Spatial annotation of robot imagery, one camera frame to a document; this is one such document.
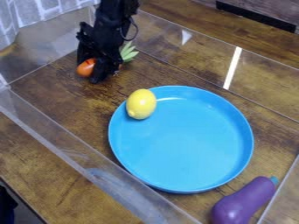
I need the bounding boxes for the blue round plate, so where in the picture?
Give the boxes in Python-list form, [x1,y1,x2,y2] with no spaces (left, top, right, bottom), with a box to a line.
[106,86,254,193]

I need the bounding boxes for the clear acrylic enclosure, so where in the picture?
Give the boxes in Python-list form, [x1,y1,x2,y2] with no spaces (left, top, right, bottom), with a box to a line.
[0,0,299,224]

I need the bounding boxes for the orange toy carrot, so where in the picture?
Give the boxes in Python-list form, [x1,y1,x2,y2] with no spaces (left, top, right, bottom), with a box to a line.
[75,42,138,78]

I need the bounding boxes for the purple toy eggplant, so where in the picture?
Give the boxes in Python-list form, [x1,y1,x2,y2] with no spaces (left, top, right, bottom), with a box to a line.
[210,176,278,224]

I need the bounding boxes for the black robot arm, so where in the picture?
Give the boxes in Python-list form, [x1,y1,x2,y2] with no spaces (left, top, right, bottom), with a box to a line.
[75,0,138,84]

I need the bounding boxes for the yellow toy lemon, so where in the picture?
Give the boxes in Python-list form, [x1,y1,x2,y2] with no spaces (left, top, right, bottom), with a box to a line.
[125,88,156,120]

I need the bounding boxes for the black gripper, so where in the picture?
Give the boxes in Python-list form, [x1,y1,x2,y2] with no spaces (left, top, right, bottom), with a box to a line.
[75,11,130,84]

